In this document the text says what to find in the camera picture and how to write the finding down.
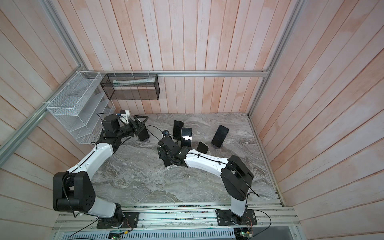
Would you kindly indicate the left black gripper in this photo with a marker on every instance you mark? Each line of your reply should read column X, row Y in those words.
column 134, row 126

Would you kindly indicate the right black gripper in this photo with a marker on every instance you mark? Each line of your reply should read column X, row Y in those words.
column 162, row 153

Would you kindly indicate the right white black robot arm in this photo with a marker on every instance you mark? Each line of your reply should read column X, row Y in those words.
column 236, row 176

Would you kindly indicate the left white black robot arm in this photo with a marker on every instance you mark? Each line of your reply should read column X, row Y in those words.
column 73, row 191

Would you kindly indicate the centre reflective black phone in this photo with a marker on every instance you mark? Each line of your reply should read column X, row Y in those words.
column 186, row 137

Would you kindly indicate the far right phone stand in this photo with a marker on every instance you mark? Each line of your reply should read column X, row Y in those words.
column 216, row 147

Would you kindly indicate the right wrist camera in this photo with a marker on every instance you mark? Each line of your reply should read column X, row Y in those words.
column 165, row 133

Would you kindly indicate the black wire mesh basket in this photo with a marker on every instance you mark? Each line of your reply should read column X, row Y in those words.
column 131, row 86

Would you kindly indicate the white wire mesh shelf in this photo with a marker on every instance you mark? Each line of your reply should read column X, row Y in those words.
column 80, row 106

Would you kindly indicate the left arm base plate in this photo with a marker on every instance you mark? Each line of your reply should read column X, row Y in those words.
column 124, row 220

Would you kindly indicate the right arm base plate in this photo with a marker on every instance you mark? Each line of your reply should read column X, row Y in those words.
column 227, row 218

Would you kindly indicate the aluminium front rail frame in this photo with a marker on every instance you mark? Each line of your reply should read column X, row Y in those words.
column 173, row 221

